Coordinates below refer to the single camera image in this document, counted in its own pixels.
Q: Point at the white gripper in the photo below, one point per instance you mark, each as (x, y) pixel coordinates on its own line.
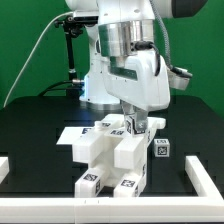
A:
(148, 92)

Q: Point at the white chair back frame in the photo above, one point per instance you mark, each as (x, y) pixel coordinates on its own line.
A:
(109, 141)

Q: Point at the white chair seat plate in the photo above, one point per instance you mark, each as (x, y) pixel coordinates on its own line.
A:
(115, 174)

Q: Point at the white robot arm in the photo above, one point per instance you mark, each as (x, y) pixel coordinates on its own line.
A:
(135, 52)

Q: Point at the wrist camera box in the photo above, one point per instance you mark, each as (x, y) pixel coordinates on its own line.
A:
(178, 78)

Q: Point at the white marker base plate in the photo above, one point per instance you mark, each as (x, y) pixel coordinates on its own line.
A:
(70, 134)

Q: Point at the black camera stand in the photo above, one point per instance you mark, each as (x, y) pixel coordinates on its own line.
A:
(73, 28)

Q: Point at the white U-shaped obstacle frame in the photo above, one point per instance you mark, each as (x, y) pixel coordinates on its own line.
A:
(206, 206)

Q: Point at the grey camera on stand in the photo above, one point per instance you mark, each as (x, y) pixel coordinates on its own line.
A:
(85, 14)

